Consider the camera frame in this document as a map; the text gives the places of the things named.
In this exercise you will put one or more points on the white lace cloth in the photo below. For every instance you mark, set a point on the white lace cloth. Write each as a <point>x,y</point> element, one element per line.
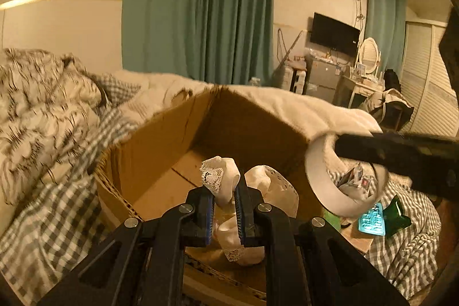
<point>224,177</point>

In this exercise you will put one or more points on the white round container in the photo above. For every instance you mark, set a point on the white round container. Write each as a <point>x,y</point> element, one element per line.
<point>322,184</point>

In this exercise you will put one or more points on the narrow teal curtain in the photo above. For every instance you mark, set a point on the narrow teal curtain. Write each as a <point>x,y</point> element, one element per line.
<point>385,26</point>

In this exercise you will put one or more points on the white dressing table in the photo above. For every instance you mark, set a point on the white dressing table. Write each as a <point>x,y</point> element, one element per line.
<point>358,89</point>

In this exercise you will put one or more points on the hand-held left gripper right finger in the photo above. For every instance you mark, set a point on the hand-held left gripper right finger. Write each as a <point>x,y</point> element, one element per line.
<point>239,220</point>

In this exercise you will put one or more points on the white blanket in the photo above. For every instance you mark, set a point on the white blanket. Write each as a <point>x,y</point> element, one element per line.
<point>287,105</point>

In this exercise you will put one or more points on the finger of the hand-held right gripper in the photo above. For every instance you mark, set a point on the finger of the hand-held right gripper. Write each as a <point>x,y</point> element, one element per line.
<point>394,152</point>

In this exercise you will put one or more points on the dark green wrapper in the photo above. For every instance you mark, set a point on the dark green wrapper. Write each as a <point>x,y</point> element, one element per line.
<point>396,216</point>

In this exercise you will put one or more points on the black and white patterned duvet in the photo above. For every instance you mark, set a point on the black and white patterned duvet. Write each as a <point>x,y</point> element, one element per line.
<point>43,112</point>

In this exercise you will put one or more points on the cardboard box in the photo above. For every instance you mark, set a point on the cardboard box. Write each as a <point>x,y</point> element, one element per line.
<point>161,148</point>

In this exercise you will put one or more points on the grey small fridge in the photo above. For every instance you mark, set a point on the grey small fridge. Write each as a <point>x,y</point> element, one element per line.
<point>324,76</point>

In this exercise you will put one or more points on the white oval mirror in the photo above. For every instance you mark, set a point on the white oval mirror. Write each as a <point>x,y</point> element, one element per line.
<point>370,53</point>

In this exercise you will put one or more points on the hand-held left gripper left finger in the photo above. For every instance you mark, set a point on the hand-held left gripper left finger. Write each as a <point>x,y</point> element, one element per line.
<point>209,216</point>

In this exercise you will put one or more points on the white storage drawers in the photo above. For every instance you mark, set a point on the white storage drawers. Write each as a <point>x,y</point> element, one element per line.
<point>292,76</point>

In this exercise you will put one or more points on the pile of clothes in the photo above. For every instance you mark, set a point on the pile of clothes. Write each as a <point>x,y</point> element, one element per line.
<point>391,105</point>

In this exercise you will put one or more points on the wide teal curtain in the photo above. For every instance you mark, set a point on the wide teal curtain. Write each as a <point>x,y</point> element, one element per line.
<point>179,5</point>

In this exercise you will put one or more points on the black wall television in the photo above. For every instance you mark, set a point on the black wall television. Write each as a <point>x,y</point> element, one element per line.
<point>333,33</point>

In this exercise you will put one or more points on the green blister pack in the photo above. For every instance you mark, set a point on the green blister pack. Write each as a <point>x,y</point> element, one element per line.
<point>373,221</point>

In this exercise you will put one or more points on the black bag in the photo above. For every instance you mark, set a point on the black bag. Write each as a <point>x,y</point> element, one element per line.
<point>391,80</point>

